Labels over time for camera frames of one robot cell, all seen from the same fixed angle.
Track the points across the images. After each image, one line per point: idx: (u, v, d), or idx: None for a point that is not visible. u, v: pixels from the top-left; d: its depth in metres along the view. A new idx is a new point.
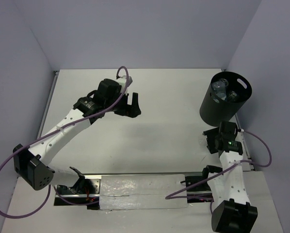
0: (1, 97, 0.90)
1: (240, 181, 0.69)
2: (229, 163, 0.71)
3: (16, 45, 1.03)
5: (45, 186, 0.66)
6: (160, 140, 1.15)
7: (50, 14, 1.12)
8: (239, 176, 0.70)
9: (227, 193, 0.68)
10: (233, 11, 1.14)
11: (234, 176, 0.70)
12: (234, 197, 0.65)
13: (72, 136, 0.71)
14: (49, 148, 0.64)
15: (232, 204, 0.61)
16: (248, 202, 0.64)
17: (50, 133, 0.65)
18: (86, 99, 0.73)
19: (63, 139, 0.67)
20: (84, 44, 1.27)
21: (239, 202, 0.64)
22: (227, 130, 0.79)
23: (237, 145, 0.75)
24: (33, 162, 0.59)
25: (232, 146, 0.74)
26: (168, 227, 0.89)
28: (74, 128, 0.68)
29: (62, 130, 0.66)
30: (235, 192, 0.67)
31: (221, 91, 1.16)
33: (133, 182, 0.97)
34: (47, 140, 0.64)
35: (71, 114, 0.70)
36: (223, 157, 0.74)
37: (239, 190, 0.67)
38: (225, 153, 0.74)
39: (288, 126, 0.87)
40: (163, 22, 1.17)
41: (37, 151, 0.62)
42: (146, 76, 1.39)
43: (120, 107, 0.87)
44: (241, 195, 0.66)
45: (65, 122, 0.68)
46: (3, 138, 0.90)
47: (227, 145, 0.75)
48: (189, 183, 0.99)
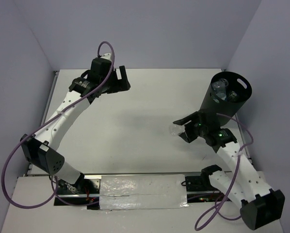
0: (1, 97, 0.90)
1: (252, 172, 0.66)
2: (233, 157, 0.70)
3: (16, 44, 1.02)
5: (58, 169, 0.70)
6: (160, 140, 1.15)
7: (49, 13, 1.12)
8: (248, 166, 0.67)
9: (248, 189, 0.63)
10: (234, 11, 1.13)
11: (245, 168, 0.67)
12: (258, 191, 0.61)
13: (74, 118, 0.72)
14: (55, 133, 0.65)
15: (262, 203, 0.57)
16: (271, 189, 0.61)
17: (53, 118, 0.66)
18: (80, 80, 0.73)
19: (67, 122, 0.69)
20: (84, 44, 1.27)
21: (265, 195, 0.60)
22: (212, 123, 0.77)
23: (227, 133, 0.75)
24: (43, 149, 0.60)
25: (224, 138, 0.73)
26: (169, 227, 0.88)
28: (75, 109, 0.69)
29: (63, 113, 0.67)
30: (255, 184, 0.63)
31: (221, 91, 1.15)
33: (133, 182, 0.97)
34: (51, 125, 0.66)
35: (68, 97, 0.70)
36: (222, 152, 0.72)
37: (257, 181, 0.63)
38: (221, 147, 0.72)
39: (289, 126, 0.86)
40: (163, 22, 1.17)
41: (44, 138, 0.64)
42: (146, 76, 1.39)
43: (110, 84, 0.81)
44: (262, 185, 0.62)
45: (65, 105, 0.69)
46: (3, 138, 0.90)
47: (219, 138, 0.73)
48: (189, 183, 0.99)
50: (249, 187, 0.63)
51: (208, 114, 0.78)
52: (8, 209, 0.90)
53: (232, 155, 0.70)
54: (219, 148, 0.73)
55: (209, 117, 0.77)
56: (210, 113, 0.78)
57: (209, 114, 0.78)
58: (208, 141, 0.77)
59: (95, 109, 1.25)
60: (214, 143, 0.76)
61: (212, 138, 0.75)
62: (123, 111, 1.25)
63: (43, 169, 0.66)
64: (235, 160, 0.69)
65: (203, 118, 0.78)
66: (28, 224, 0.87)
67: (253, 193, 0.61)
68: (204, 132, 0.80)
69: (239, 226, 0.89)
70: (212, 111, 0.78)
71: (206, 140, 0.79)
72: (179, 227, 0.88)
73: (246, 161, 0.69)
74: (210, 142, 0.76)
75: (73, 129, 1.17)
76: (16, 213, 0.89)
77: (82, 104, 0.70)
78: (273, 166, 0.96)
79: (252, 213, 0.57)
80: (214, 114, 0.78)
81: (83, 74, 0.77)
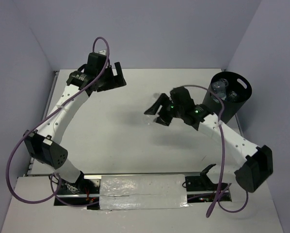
0: (1, 97, 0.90)
1: (237, 137, 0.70)
2: (215, 128, 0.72)
3: (15, 43, 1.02)
5: (63, 164, 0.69)
6: (160, 140, 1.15)
7: (49, 13, 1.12)
8: (231, 131, 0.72)
9: (237, 153, 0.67)
10: (234, 10, 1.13)
11: (228, 135, 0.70)
12: (247, 152, 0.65)
13: (74, 111, 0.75)
14: (56, 127, 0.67)
15: (254, 163, 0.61)
16: (257, 147, 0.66)
17: (54, 112, 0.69)
18: (77, 74, 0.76)
19: (67, 116, 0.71)
20: (84, 44, 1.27)
21: (254, 154, 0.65)
22: (185, 101, 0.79)
23: (203, 108, 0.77)
24: (47, 142, 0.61)
25: (201, 114, 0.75)
26: (169, 227, 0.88)
28: (74, 103, 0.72)
29: (63, 107, 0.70)
30: (243, 147, 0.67)
31: (221, 91, 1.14)
33: (133, 182, 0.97)
34: (52, 120, 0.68)
35: (67, 91, 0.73)
36: (202, 127, 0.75)
37: (243, 143, 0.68)
38: (201, 123, 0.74)
39: (289, 125, 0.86)
40: (163, 22, 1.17)
41: (47, 132, 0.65)
42: (146, 76, 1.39)
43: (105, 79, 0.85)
44: (248, 146, 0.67)
45: (64, 99, 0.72)
46: (3, 137, 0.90)
47: (198, 115, 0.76)
48: (189, 183, 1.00)
50: (238, 151, 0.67)
51: (180, 93, 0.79)
52: (8, 209, 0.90)
53: (213, 126, 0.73)
54: (200, 124, 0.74)
55: (182, 96, 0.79)
56: (182, 92, 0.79)
57: (181, 93, 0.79)
58: (187, 121, 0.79)
59: (95, 109, 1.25)
60: (192, 121, 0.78)
61: (190, 116, 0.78)
62: (123, 111, 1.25)
63: (48, 164, 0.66)
64: (217, 130, 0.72)
65: (177, 99, 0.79)
66: (28, 224, 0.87)
67: (243, 155, 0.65)
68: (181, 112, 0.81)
69: (239, 226, 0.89)
70: (182, 90, 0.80)
71: (185, 120, 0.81)
72: (179, 227, 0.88)
73: (227, 128, 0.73)
74: (190, 121, 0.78)
75: (73, 129, 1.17)
76: (16, 213, 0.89)
77: (80, 96, 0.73)
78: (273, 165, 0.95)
79: (248, 174, 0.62)
80: (185, 91, 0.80)
81: (80, 68, 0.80)
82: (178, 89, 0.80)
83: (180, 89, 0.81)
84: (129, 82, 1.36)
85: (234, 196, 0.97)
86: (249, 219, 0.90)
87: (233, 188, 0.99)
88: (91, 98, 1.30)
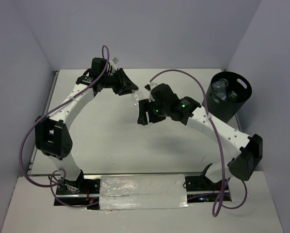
0: (1, 97, 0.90)
1: (229, 129, 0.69)
2: (205, 122, 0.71)
3: (15, 43, 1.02)
5: (67, 154, 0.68)
6: (159, 140, 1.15)
7: (49, 13, 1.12)
8: (221, 124, 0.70)
9: (231, 145, 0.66)
10: (233, 11, 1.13)
11: (220, 127, 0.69)
12: (240, 143, 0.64)
13: (81, 107, 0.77)
14: (68, 114, 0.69)
15: (249, 154, 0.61)
16: (249, 136, 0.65)
17: (65, 102, 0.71)
18: (85, 76, 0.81)
19: (76, 108, 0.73)
20: (83, 44, 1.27)
21: (247, 144, 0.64)
22: (169, 97, 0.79)
23: (188, 101, 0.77)
24: (58, 125, 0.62)
25: (188, 108, 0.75)
26: (169, 227, 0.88)
28: (83, 98, 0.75)
29: (74, 99, 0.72)
30: (235, 138, 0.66)
31: (220, 91, 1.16)
33: (133, 182, 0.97)
34: (64, 108, 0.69)
35: (76, 88, 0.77)
36: (193, 122, 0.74)
37: (235, 135, 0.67)
38: (190, 118, 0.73)
39: (288, 125, 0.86)
40: (161, 22, 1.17)
41: (58, 118, 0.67)
42: (147, 76, 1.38)
43: (116, 85, 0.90)
44: (240, 137, 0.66)
45: (73, 93, 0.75)
46: (3, 137, 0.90)
47: (185, 109, 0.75)
48: (189, 183, 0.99)
50: (232, 143, 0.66)
51: (162, 90, 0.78)
52: (8, 209, 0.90)
53: (202, 120, 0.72)
54: (189, 119, 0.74)
55: (164, 92, 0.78)
56: (163, 89, 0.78)
57: (163, 90, 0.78)
58: (176, 117, 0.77)
59: (95, 109, 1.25)
60: (181, 116, 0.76)
61: (178, 113, 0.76)
62: (122, 111, 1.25)
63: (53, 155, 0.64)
64: (209, 124, 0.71)
65: (159, 96, 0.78)
66: (28, 224, 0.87)
67: (237, 147, 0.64)
68: (167, 110, 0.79)
69: (239, 226, 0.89)
70: (163, 87, 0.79)
71: (172, 117, 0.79)
72: (179, 227, 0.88)
73: (217, 120, 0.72)
74: (178, 117, 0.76)
75: (73, 129, 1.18)
76: (16, 213, 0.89)
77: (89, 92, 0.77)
78: (273, 165, 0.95)
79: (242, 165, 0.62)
80: (167, 88, 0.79)
81: (86, 71, 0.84)
82: (158, 87, 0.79)
83: (160, 86, 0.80)
84: None
85: (234, 196, 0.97)
86: (249, 219, 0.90)
87: (233, 188, 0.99)
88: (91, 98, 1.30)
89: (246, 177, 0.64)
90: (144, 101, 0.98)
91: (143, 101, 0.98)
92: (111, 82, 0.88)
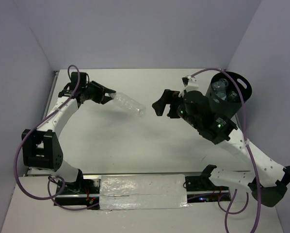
0: (1, 97, 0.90)
1: (265, 159, 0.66)
2: (242, 148, 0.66)
3: (15, 42, 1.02)
5: (58, 166, 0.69)
6: (159, 140, 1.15)
7: (49, 13, 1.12)
8: (258, 151, 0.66)
9: (266, 176, 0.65)
10: (234, 10, 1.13)
11: (256, 156, 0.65)
12: (276, 176, 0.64)
13: (67, 117, 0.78)
14: (56, 124, 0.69)
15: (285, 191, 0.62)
16: (284, 168, 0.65)
17: (51, 114, 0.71)
18: (66, 90, 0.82)
19: (62, 118, 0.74)
20: (83, 43, 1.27)
21: (281, 177, 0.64)
22: (205, 112, 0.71)
23: (222, 120, 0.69)
24: (48, 135, 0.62)
25: (223, 128, 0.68)
26: (169, 227, 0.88)
28: (68, 108, 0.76)
29: (60, 109, 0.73)
30: (271, 170, 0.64)
31: (220, 91, 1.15)
33: (133, 182, 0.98)
34: (50, 119, 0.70)
35: (58, 100, 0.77)
36: (228, 145, 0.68)
37: (272, 166, 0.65)
38: (226, 141, 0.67)
39: (288, 125, 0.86)
40: (162, 22, 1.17)
41: (47, 127, 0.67)
42: (147, 76, 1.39)
43: (96, 95, 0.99)
44: (276, 168, 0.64)
45: (57, 105, 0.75)
46: (2, 137, 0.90)
47: (219, 130, 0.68)
48: (189, 183, 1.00)
50: (266, 174, 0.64)
51: (200, 103, 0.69)
52: (8, 209, 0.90)
53: (239, 146, 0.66)
54: (223, 141, 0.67)
55: (201, 106, 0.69)
56: (201, 102, 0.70)
57: (200, 103, 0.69)
58: (207, 136, 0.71)
59: (95, 109, 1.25)
60: (213, 136, 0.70)
61: (212, 132, 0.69)
62: (122, 111, 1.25)
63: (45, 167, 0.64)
64: (246, 151, 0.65)
65: (195, 109, 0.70)
66: (28, 224, 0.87)
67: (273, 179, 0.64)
68: (199, 126, 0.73)
69: (239, 226, 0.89)
70: (199, 98, 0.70)
71: (203, 134, 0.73)
72: (179, 227, 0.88)
73: (253, 146, 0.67)
74: (210, 136, 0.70)
75: (74, 128, 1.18)
76: (16, 213, 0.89)
77: (73, 103, 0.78)
78: None
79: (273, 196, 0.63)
80: (205, 101, 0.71)
81: (66, 85, 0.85)
82: (194, 98, 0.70)
83: (199, 97, 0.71)
84: (129, 82, 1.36)
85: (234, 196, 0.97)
86: (249, 219, 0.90)
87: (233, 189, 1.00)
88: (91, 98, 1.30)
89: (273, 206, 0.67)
90: (170, 93, 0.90)
91: (169, 91, 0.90)
92: (92, 92, 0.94)
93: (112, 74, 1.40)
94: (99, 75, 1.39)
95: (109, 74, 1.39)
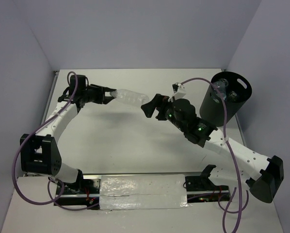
0: (1, 97, 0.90)
1: (248, 152, 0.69)
2: (222, 144, 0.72)
3: (15, 43, 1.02)
5: (56, 172, 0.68)
6: (160, 140, 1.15)
7: (49, 14, 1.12)
8: (238, 145, 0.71)
9: (250, 168, 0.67)
10: (234, 11, 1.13)
11: (237, 150, 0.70)
12: (260, 166, 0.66)
13: (66, 123, 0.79)
14: (55, 129, 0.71)
15: (270, 178, 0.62)
16: (268, 158, 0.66)
17: (50, 118, 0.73)
18: (65, 95, 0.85)
19: (61, 123, 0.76)
20: (83, 43, 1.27)
21: (266, 167, 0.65)
22: (191, 118, 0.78)
23: (204, 124, 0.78)
24: (46, 140, 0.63)
25: (205, 131, 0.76)
26: (169, 226, 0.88)
28: (67, 113, 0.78)
29: (59, 114, 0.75)
30: (254, 161, 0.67)
31: (220, 91, 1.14)
33: (133, 182, 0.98)
34: (49, 124, 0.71)
35: (58, 106, 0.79)
36: (210, 145, 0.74)
37: (254, 157, 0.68)
38: (207, 141, 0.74)
39: (288, 125, 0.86)
40: (162, 22, 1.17)
41: (46, 132, 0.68)
42: (147, 76, 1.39)
43: (96, 97, 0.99)
44: (259, 159, 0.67)
45: (57, 110, 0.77)
46: (3, 138, 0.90)
47: (201, 133, 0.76)
48: (189, 183, 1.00)
50: (251, 167, 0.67)
51: (187, 111, 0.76)
52: (8, 209, 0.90)
53: (220, 142, 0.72)
54: (206, 142, 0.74)
55: (188, 113, 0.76)
56: (189, 111, 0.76)
57: (187, 110, 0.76)
58: (192, 140, 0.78)
59: (95, 109, 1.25)
60: (197, 139, 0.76)
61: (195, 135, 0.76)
62: (122, 111, 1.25)
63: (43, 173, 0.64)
64: (226, 146, 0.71)
65: (182, 116, 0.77)
66: (28, 224, 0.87)
67: (258, 170, 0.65)
68: (185, 130, 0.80)
69: (239, 226, 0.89)
70: (186, 107, 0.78)
71: (187, 138, 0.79)
72: (179, 227, 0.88)
73: (234, 142, 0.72)
74: (194, 139, 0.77)
75: (73, 128, 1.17)
76: (16, 213, 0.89)
77: (72, 108, 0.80)
78: None
79: (263, 188, 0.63)
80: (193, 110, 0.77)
81: (66, 90, 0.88)
82: (182, 107, 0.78)
83: (186, 106, 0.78)
84: (129, 82, 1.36)
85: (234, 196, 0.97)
86: (249, 219, 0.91)
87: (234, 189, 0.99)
88: None
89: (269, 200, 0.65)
90: (162, 98, 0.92)
91: (160, 96, 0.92)
92: (91, 95, 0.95)
93: (112, 74, 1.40)
94: (99, 75, 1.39)
95: (109, 74, 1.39)
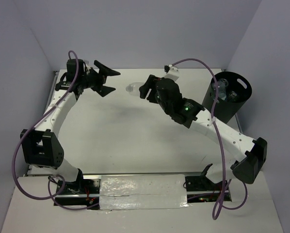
0: (1, 97, 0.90)
1: (234, 133, 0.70)
2: (209, 125, 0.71)
3: (14, 42, 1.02)
5: (60, 163, 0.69)
6: (160, 139, 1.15)
7: (49, 14, 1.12)
8: (224, 125, 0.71)
9: (235, 149, 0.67)
10: (234, 11, 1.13)
11: (224, 131, 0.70)
12: (245, 147, 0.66)
13: (65, 112, 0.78)
14: (54, 123, 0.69)
15: (253, 158, 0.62)
16: (254, 140, 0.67)
17: (49, 110, 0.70)
18: (63, 81, 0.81)
19: (60, 114, 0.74)
20: (83, 44, 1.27)
21: (251, 148, 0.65)
22: (175, 97, 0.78)
23: (190, 104, 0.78)
24: (46, 135, 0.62)
25: (192, 111, 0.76)
26: (169, 227, 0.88)
28: (66, 103, 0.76)
29: (57, 106, 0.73)
30: (240, 142, 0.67)
31: (220, 91, 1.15)
33: (133, 182, 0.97)
34: (48, 117, 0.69)
35: (57, 95, 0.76)
36: (196, 125, 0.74)
37: (240, 138, 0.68)
38: (194, 122, 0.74)
39: (288, 125, 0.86)
40: (161, 22, 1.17)
41: (45, 127, 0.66)
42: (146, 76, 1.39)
43: (96, 82, 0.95)
44: (245, 141, 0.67)
45: (55, 100, 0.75)
46: (2, 138, 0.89)
47: (187, 112, 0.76)
48: (189, 183, 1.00)
50: (236, 147, 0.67)
51: (169, 89, 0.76)
52: (8, 209, 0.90)
53: (207, 124, 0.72)
54: (192, 122, 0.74)
55: (171, 91, 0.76)
56: (171, 89, 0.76)
57: (170, 89, 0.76)
58: (178, 120, 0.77)
59: (95, 109, 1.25)
60: (184, 120, 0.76)
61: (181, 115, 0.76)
62: (122, 111, 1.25)
63: (46, 164, 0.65)
64: (213, 127, 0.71)
65: (166, 94, 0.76)
66: (28, 224, 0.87)
67: (242, 151, 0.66)
68: (170, 111, 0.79)
69: (239, 225, 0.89)
70: (169, 85, 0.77)
71: (175, 120, 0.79)
72: (179, 227, 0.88)
73: (221, 124, 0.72)
74: (180, 120, 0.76)
75: (74, 128, 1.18)
76: (16, 213, 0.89)
77: (71, 97, 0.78)
78: (273, 165, 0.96)
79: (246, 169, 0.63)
80: (175, 88, 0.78)
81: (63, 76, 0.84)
82: (165, 85, 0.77)
83: (168, 84, 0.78)
84: (129, 82, 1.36)
85: (234, 195, 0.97)
86: (249, 219, 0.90)
87: (234, 188, 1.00)
88: (91, 99, 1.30)
89: (250, 180, 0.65)
90: (154, 78, 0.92)
91: (153, 78, 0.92)
92: (91, 80, 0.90)
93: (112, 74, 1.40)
94: None
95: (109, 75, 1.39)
